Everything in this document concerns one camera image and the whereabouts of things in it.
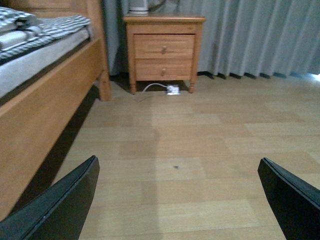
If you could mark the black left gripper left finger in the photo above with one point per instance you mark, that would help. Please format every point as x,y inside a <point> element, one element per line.
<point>60,212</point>

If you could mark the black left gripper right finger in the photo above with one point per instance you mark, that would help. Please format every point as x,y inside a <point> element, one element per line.
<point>294,202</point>

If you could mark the white quilted mattress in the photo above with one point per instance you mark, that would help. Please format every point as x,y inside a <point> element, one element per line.
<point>17,72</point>

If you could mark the white power strip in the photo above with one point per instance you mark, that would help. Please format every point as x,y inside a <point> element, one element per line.
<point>173,90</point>

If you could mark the grey curtain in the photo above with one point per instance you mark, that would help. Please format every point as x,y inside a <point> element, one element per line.
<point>254,36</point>

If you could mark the black white patterned duvet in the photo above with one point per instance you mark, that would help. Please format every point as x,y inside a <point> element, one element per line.
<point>22,32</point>

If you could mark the upper nightstand drawer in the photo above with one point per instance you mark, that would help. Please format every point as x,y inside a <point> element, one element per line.
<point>164,46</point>

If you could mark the wooden nightstand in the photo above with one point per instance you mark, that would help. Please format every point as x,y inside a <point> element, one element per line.
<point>163,69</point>

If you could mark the white lamp base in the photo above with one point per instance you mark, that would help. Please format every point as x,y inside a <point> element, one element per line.
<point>138,7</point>

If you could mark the wooden bed frame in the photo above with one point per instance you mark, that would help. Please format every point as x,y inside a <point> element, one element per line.
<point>32,121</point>

